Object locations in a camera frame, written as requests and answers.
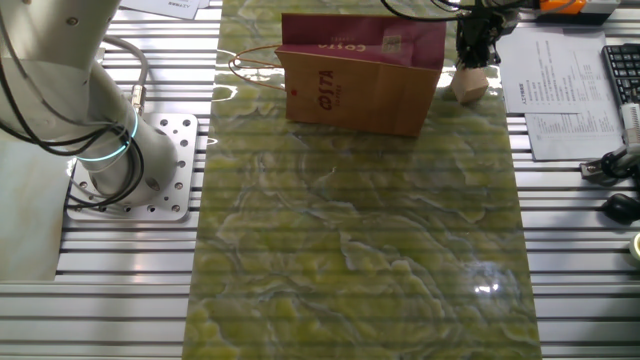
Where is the small wooden cube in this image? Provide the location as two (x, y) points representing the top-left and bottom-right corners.
(450, 65), (490, 105)

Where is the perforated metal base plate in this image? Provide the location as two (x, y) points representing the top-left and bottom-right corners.
(66, 112), (200, 222)

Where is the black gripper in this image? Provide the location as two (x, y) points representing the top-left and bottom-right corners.
(454, 8), (509, 71)

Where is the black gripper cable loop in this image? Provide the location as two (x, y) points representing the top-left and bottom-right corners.
(379, 0), (476, 24)

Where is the titled instruction paper sheet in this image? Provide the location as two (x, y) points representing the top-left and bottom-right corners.
(119, 0), (201, 21)
(494, 24), (622, 115)

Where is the green marble pattern mat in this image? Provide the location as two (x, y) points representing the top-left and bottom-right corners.
(180, 0), (544, 360)

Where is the black keyboard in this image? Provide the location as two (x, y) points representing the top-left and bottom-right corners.
(601, 43), (640, 109)

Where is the orange grey device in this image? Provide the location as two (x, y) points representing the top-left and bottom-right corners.
(537, 0), (622, 26)

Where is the grey base cable with connector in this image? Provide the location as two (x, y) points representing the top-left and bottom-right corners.
(102, 34), (151, 119)

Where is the Costa kraft maroon paper bag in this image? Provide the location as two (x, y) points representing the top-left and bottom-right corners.
(228, 12), (448, 138)

